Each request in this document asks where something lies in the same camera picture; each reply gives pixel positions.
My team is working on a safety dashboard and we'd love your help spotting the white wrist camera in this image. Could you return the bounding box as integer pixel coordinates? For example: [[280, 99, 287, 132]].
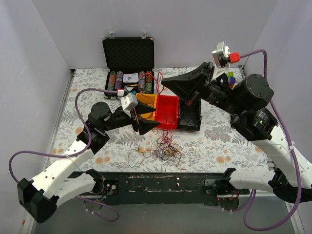
[[212, 41, 241, 68], [117, 89, 138, 117]]

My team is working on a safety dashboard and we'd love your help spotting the yellow plastic bin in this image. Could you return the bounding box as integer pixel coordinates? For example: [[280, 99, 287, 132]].
[[136, 93, 158, 120]]

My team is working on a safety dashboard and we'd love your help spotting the playing card deck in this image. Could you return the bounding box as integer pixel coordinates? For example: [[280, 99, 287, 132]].
[[123, 73, 139, 83]]

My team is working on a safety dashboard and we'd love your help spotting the bright red wire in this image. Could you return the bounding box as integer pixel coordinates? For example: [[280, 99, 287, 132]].
[[138, 71, 176, 125]]

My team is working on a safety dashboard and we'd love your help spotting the colourful toy block figure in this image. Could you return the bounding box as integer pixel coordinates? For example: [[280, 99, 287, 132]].
[[227, 72, 236, 89]]

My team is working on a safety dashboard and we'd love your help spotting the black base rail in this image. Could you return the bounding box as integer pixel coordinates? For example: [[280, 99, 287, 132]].
[[75, 172, 252, 207]]

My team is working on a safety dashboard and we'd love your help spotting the red plastic bin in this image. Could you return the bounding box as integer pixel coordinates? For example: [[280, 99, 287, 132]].
[[155, 95, 179, 129]]

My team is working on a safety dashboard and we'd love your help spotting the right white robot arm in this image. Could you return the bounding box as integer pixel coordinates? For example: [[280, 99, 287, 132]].
[[161, 62, 312, 203]]

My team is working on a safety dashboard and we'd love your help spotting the black plastic bin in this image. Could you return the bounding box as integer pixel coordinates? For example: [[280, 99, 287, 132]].
[[177, 100, 202, 131]]

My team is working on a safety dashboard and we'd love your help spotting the floral table mat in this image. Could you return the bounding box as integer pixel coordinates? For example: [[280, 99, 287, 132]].
[[51, 68, 268, 173]]

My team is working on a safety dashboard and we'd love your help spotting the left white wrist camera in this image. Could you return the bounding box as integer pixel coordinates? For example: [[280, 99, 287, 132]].
[[117, 89, 138, 117]]

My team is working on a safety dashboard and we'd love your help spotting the black poker chip case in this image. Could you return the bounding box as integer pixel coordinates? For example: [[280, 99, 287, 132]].
[[102, 36, 155, 94]]

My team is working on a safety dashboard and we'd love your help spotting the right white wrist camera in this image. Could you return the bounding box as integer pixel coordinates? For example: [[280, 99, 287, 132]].
[[212, 41, 241, 68]]

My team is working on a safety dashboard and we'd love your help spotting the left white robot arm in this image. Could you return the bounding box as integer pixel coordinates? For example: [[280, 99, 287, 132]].
[[17, 97, 160, 223]]

